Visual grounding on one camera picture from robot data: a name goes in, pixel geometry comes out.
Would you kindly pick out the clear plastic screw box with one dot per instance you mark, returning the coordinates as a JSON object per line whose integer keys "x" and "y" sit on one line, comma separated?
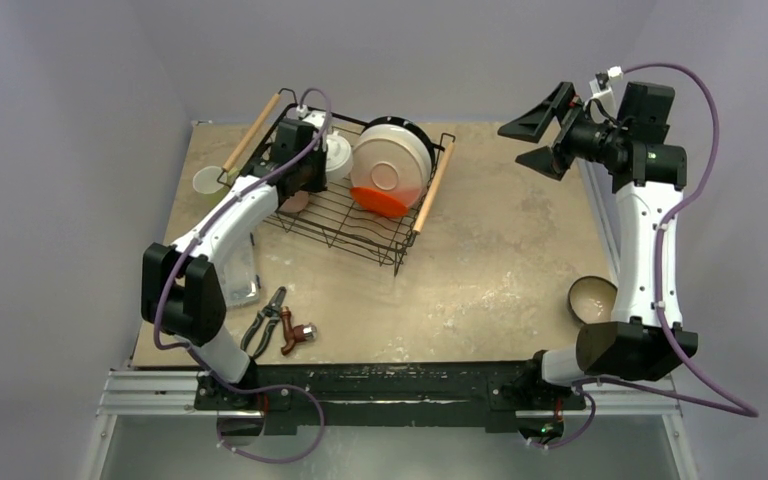
{"x": 239, "y": 279}

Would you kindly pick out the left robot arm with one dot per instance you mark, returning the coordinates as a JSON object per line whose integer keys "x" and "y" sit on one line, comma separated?
{"x": 184, "y": 283}

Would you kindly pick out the orange plate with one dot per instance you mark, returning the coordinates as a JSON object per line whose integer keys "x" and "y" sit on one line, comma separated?
{"x": 378, "y": 202}

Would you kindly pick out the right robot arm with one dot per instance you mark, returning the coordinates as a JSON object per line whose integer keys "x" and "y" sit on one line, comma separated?
{"x": 644, "y": 339}

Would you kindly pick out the white enamel mug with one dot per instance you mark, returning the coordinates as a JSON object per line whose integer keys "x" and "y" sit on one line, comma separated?
{"x": 339, "y": 161}

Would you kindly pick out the black wire dish rack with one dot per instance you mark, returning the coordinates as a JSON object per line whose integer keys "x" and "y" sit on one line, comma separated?
{"x": 333, "y": 218}

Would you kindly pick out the red rimmed plate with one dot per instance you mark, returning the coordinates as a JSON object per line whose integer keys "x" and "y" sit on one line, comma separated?
{"x": 405, "y": 133}

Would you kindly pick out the brown handled tool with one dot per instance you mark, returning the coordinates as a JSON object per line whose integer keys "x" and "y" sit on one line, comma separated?
{"x": 294, "y": 335}

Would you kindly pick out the dark ceramic bowl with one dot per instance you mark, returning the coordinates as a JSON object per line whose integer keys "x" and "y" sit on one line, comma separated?
{"x": 591, "y": 299}

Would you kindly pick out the black base frame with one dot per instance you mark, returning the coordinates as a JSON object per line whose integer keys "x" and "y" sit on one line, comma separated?
{"x": 499, "y": 397}

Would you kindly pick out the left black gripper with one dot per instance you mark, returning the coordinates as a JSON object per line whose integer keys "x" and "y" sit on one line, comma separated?
{"x": 318, "y": 183}

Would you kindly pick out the pink rimmed large plate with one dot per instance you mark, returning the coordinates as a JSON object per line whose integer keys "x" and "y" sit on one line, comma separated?
{"x": 408, "y": 192}

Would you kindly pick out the light pink mug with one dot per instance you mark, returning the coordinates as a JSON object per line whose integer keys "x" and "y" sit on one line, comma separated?
{"x": 295, "y": 204}

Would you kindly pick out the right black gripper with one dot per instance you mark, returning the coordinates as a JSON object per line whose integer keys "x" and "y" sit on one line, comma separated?
{"x": 567, "y": 129}

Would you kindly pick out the black pliers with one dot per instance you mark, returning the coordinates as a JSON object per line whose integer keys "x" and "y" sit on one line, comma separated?
{"x": 266, "y": 319}

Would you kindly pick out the green mug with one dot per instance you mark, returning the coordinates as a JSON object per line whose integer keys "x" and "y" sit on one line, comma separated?
{"x": 211, "y": 185}

